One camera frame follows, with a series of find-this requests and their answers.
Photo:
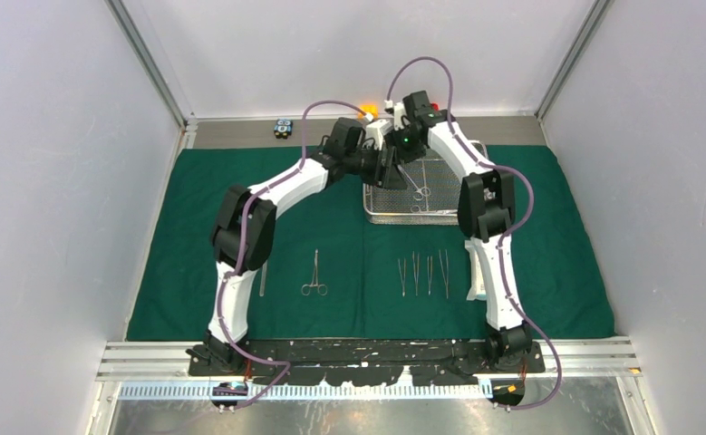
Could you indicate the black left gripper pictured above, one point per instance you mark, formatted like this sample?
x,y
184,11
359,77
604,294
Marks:
x,y
389,176

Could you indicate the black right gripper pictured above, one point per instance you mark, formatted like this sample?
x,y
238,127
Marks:
x,y
401,154

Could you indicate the steel ring-handled scissors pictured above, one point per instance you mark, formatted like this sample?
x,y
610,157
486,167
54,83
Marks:
x,y
421,193

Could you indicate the metal mesh instrument tray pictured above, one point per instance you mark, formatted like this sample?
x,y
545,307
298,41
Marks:
x,y
397,207

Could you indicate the steel needle holder clamp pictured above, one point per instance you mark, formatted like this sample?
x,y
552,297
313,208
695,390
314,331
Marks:
x,y
430,273

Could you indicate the green surgical drape cloth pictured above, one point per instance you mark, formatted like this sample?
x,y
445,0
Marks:
x,y
558,280

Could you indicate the steel surgical forceps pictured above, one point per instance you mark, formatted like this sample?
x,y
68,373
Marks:
x,y
402,268

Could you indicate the steel ring-handled hemostat clamp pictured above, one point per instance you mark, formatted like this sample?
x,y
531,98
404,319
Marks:
x,y
315,286

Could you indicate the long steel probe rod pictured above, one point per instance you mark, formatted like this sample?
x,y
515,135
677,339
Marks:
x,y
262,282

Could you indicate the white sterile packet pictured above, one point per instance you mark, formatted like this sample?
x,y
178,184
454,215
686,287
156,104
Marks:
x,y
476,290

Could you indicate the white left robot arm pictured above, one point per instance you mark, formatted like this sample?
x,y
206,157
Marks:
x,y
243,234

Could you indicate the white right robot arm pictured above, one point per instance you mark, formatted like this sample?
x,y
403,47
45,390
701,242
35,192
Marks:
x,y
486,214

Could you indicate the yellow toy block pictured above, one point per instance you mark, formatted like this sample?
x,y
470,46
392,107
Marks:
x,y
368,111

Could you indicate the blue owl toy block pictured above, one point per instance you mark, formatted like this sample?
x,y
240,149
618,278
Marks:
x,y
283,128

